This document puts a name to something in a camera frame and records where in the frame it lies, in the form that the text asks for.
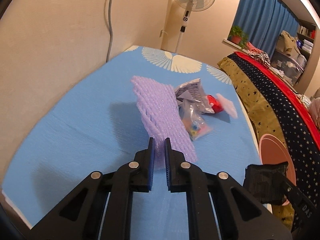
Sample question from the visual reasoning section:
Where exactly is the pile of clothes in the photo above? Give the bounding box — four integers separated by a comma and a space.
246, 42, 271, 68

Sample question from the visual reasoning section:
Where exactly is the wooden bookshelf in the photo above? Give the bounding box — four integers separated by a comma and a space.
297, 20, 316, 61

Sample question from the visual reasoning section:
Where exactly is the red blanket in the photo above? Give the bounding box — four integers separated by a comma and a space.
234, 51, 319, 142

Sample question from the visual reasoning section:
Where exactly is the star patterned bedspread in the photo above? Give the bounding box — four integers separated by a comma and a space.
216, 52, 320, 230

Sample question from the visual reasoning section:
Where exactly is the clear plastic bag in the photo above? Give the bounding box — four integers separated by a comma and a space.
179, 100, 212, 141

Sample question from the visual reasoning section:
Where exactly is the pink trash bin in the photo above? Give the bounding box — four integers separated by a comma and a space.
258, 133, 297, 207

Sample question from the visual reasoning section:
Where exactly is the purple foam net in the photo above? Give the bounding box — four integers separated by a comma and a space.
131, 76, 197, 169

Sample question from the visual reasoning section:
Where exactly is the potted green plant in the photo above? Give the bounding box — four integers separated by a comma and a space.
228, 25, 248, 49

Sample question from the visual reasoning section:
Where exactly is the blue curtain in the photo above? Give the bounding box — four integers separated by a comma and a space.
233, 0, 299, 56

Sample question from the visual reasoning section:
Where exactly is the grey wall cable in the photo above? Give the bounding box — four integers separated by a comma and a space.
105, 0, 118, 63

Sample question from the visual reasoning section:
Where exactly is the silver crumpled wrapper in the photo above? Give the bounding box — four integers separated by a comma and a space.
174, 79, 215, 114

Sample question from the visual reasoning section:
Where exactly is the beige jacket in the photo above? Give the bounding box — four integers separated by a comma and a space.
276, 30, 300, 57

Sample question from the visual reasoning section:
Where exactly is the striped pillow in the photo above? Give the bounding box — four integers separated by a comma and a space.
309, 88, 320, 129

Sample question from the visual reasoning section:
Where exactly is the red crumpled wrapper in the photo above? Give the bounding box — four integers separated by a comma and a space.
207, 95, 224, 113

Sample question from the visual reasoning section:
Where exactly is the clear storage box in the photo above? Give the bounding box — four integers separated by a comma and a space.
271, 49, 307, 86

